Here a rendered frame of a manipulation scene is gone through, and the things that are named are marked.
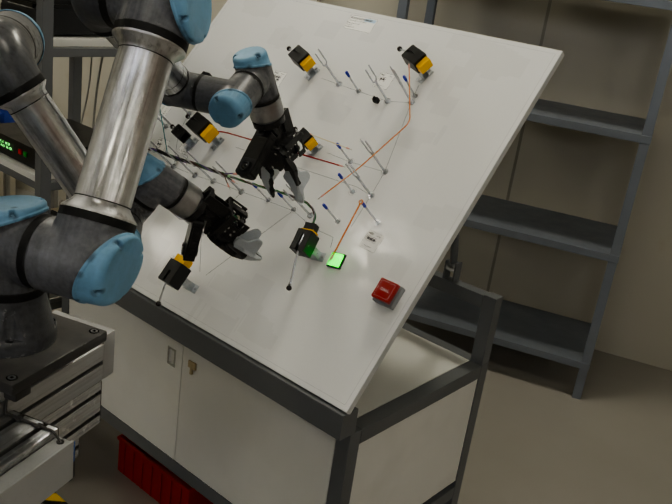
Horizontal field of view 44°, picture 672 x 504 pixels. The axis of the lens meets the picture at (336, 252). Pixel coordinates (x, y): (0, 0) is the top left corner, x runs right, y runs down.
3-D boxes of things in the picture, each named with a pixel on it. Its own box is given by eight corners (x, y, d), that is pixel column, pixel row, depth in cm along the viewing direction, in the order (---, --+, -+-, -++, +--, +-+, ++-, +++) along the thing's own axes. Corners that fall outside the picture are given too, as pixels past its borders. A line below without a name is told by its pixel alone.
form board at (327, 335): (57, 245, 251) (53, 242, 249) (240, -11, 272) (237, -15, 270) (349, 415, 182) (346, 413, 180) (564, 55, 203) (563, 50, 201)
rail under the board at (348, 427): (339, 441, 182) (343, 416, 180) (50, 264, 251) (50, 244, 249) (355, 433, 186) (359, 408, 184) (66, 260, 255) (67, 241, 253)
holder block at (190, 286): (166, 313, 217) (143, 297, 209) (192, 274, 219) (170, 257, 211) (177, 319, 214) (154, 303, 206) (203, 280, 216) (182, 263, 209)
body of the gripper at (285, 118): (307, 154, 186) (295, 107, 179) (285, 175, 181) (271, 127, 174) (281, 150, 191) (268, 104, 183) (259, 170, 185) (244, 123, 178)
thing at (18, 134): (36, 172, 249) (36, 151, 247) (-21, 143, 270) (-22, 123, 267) (128, 162, 273) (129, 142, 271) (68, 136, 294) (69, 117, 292)
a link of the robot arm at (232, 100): (192, 124, 166) (216, 97, 174) (243, 134, 163) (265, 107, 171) (188, 89, 161) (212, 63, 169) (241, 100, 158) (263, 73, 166)
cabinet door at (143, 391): (173, 460, 233) (183, 335, 220) (66, 380, 265) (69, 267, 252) (179, 457, 235) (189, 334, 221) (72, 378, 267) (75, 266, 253)
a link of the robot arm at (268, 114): (265, 109, 172) (236, 106, 176) (271, 129, 174) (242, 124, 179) (286, 92, 176) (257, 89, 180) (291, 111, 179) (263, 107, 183)
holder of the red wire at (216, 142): (206, 123, 245) (185, 101, 237) (229, 142, 237) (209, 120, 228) (194, 135, 245) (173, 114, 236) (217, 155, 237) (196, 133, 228)
